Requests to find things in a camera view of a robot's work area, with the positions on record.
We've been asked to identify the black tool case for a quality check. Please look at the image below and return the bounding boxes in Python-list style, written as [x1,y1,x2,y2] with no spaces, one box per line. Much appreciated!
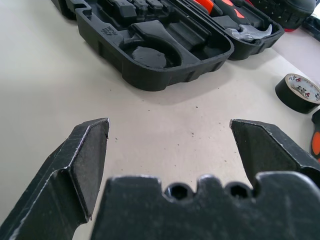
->
[51,0,285,92]

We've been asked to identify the black electrical tape roll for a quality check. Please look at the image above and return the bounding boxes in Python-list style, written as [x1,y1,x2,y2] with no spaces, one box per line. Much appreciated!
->
[274,73,320,114]

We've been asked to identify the claw hammer black orange handle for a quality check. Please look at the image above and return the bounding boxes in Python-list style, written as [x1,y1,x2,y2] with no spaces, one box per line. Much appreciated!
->
[213,0,275,43]

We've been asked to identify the dark blue flat pack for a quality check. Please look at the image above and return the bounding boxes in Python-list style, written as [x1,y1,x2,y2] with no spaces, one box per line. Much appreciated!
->
[302,15,320,42]

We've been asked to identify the black pad with red rim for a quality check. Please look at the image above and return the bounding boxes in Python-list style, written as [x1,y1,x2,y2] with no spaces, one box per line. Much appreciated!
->
[269,0,315,33]

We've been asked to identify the large orange black screwdriver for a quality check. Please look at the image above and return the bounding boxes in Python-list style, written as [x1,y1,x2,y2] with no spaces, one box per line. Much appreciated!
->
[308,109,320,163]

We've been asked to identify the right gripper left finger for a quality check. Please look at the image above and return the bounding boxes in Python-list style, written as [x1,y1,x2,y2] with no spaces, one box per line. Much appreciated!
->
[0,117,111,240]

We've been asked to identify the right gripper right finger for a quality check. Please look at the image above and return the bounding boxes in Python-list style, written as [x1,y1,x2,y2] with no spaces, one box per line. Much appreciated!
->
[229,118,320,187]

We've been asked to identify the orange handled pliers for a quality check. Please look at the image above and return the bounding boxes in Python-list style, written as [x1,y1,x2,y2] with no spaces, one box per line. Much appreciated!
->
[193,0,215,15]

